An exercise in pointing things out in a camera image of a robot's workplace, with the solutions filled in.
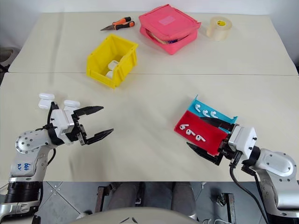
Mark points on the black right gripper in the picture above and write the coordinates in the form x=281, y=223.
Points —
x=225, y=149

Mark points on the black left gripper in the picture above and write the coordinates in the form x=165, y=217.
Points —
x=79, y=133

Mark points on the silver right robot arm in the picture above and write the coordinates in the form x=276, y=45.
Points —
x=278, y=165

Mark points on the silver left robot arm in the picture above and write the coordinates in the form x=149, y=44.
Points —
x=28, y=142

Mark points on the yellow plastic bin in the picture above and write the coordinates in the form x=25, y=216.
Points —
x=100, y=67

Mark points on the white wireless earbud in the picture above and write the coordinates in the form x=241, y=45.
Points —
x=199, y=138
x=182, y=127
x=189, y=132
x=205, y=113
x=213, y=114
x=197, y=108

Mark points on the red tray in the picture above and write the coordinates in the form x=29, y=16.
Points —
x=201, y=127

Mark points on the blue tray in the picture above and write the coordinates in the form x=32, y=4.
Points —
x=224, y=116

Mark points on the grey rounded leg shape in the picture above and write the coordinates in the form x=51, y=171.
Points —
x=126, y=194
x=182, y=196

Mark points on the orange black pliers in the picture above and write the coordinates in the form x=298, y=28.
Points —
x=121, y=23

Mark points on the clear tape roll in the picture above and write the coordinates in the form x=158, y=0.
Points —
x=218, y=29

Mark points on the dark rounded object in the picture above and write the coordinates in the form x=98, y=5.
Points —
x=5, y=57

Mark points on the pink fabric zip pouch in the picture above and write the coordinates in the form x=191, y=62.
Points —
x=168, y=25

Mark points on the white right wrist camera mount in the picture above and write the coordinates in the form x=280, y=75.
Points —
x=244, y=140

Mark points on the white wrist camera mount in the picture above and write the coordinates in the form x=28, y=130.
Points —
x=61, y=122
x=244, y=140

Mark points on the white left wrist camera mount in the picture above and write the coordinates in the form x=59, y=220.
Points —
x=61, y=122

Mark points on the rusty metal frame post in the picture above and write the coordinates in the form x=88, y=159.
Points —
x=101, y=198
x=230, y=207

